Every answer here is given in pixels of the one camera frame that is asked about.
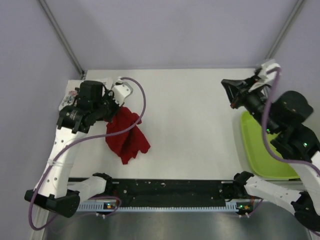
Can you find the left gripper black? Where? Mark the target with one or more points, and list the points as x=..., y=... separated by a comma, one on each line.
x=109, y=95

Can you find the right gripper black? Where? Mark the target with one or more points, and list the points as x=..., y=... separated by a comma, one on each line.
x=236, y=90

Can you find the red t shirt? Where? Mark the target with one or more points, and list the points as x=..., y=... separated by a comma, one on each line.
x=128, y=144

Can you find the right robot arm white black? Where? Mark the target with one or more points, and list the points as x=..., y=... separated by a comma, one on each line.
x=298, y=143

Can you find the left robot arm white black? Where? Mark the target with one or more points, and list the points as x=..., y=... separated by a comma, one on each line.
x=92, y=102

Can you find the white floral folded t shirt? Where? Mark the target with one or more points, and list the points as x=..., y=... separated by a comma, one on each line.
x=70, y=91

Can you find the green plastic bin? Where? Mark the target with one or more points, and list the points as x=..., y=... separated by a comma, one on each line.
x=260, y=161

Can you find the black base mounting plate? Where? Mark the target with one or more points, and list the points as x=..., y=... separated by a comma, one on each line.
x=159, y=193

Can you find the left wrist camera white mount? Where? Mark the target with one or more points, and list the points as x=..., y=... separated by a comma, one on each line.
x=121, y=91

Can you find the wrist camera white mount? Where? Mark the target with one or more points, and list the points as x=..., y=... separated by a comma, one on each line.
x=264, y=74
x=121, y=91

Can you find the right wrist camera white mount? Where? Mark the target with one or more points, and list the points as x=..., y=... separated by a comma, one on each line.
x=264, y=74

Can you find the right corner aluminium post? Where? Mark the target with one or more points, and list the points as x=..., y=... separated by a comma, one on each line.
x=286, y=27

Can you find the corner aluminium post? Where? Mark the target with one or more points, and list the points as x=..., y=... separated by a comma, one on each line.
x=286, y=27
x=61, y=36

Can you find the left corner aluminium post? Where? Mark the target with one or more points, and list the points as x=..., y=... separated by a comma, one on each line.
x=61, y=36

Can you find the white slotted cable duct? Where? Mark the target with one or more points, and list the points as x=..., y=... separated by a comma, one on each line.
x=106, y=207

